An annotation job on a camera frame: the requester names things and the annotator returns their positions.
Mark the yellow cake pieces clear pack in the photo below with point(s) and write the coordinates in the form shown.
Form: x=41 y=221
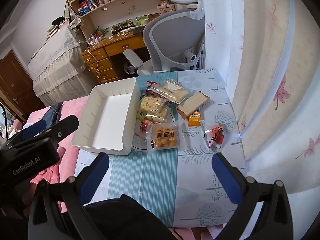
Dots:
x=163 y=136

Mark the lace covered piano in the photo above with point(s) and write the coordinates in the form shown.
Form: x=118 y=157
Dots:
x=58 y=70

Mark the orange oats bar packet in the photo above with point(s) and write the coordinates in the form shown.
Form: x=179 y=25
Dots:
x=194 y=120

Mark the wooden bookshelf with books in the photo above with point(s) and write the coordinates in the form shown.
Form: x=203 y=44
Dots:
x=106 y=13

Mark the wooden desk with drawers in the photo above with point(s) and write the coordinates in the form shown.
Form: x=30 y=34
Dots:
x=106 y=61

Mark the bread slice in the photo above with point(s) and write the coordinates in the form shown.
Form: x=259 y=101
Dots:
x=170 y=89

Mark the floral ceramic plate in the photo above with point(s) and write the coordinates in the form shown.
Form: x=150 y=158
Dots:
x=140 y=138

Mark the walnut date red packet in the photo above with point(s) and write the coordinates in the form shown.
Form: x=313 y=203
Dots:
x=150 y=92

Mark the red white date snack packet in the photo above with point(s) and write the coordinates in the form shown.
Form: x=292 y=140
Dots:
x=214 y=135

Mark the green pastry packet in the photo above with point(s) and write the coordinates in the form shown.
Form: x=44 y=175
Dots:
x=141 y=116

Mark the brown wooden door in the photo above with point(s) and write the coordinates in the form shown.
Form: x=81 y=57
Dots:
x=17 y=92

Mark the teal patterned tablecloth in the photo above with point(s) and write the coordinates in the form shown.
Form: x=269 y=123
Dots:
x=179 y=185

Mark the floral curtain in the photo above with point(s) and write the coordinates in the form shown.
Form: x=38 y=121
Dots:
x=267 y=53

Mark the brown paper toast packet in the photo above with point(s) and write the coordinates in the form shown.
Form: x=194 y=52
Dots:
x=189 y=106

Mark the white plastic storage bin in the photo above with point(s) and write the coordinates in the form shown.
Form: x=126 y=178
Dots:
x=107 y=121

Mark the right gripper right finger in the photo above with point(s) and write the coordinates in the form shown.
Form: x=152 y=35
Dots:
x=274 y=220

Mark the popcorn cluster clear bag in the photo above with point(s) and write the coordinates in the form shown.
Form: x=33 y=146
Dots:
x=154 y=108

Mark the small red candy packet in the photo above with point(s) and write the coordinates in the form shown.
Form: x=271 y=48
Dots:
x=145 y=125

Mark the grey office chair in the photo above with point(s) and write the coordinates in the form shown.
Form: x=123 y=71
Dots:
x=174 y=41

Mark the dark blue garment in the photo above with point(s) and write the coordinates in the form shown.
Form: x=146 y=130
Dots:
x=41 y=120

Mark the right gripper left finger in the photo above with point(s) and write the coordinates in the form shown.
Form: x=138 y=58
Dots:
x=79 y=190

